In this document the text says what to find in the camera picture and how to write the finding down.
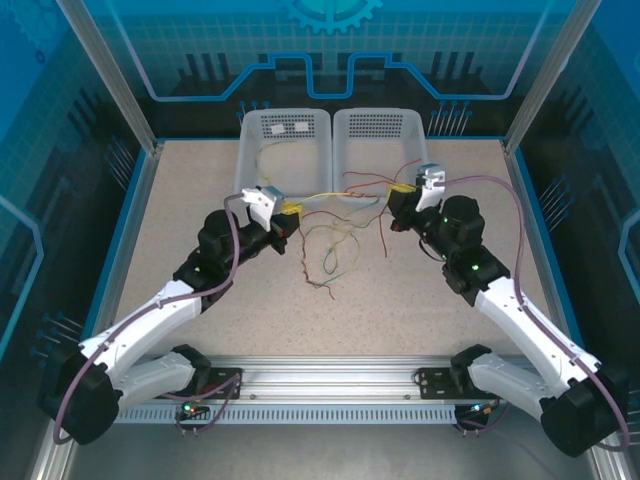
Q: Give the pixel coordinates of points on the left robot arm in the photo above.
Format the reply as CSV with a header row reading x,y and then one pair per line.
x,y
145,315

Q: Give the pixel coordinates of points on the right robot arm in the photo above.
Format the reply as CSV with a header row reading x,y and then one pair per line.
x,y
535,330

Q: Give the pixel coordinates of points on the grey basket with white stickers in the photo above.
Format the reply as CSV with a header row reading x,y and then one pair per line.
x,y
242,165

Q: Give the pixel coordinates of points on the white sticker label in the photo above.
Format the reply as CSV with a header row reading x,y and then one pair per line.
x,y
277,129
301,126

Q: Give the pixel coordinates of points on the plain grey plastic basket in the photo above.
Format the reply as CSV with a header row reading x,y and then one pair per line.
x,y
370,125

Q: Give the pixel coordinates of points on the small LED connector board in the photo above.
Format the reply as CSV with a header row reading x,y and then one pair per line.
x,y
475,411
192,411

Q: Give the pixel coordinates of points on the grey metal front panel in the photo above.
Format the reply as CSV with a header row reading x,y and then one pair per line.
x,y
325,450

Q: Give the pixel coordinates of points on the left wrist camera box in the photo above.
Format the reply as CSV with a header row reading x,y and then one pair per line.
x,y
262,200

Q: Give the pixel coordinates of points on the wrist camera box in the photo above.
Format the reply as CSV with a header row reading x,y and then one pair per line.
x,y
262,200
431,182

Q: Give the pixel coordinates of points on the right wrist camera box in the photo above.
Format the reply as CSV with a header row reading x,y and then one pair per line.
x,y
431,182

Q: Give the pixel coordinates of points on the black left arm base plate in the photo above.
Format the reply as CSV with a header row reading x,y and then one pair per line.
x,y
225,387

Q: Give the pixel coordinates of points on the aluminium mounting rail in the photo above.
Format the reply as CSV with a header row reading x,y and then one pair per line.
x,y
325,380

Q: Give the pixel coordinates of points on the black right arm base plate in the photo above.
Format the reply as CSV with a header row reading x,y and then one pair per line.
x,y
432,385

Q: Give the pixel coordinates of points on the aluminium frame post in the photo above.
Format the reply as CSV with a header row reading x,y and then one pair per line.
x,y
115,85
547,75

